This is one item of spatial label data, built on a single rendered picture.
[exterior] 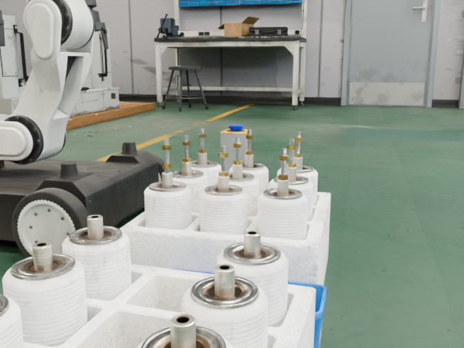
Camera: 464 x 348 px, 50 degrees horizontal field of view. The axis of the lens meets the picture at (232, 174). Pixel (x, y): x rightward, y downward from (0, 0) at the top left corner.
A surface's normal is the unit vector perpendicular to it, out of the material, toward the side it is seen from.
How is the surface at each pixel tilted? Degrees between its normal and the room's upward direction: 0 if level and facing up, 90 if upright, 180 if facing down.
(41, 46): 90
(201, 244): 90
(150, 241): 90
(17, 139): 90
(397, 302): 0
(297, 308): 0
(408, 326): 0
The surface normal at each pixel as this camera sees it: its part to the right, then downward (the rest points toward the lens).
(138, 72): -0.25, 0.22
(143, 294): 0.96, 0.07
